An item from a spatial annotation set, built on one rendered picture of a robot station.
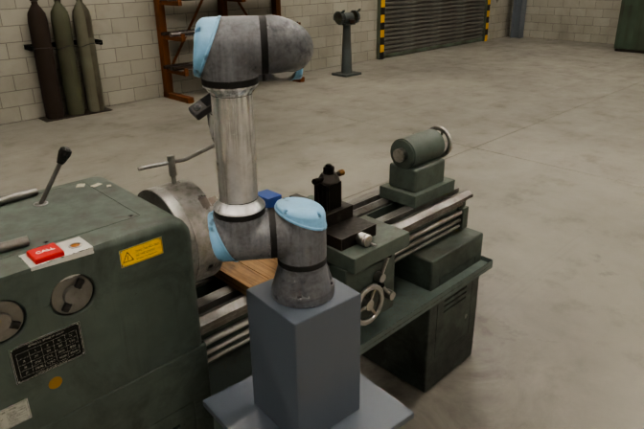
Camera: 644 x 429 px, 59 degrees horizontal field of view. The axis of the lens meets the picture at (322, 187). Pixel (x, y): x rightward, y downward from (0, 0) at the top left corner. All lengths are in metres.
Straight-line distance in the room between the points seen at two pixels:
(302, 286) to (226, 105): 0.45
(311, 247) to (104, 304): 0.51
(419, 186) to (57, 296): 1.58
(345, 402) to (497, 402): 1.39
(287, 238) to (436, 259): 1.28
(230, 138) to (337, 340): 0.55
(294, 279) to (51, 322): 0.54
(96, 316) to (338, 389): 0.61
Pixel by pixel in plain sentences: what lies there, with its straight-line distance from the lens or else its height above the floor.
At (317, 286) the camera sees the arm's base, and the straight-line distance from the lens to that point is 1.33.
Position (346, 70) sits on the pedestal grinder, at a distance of 10.47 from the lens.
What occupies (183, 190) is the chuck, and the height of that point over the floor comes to 1.23.
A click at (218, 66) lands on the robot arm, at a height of 1.66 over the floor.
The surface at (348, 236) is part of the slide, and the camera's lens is 1.97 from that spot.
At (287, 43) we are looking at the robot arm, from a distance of 1.15.
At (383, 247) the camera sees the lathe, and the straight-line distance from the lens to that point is 2.02.
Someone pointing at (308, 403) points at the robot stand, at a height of 0.87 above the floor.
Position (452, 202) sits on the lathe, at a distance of 2.59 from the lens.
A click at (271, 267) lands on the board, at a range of 1.96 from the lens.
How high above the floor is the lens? 1.83
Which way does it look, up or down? 21 degrees down
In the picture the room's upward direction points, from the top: 1 degrees counter-clockwise
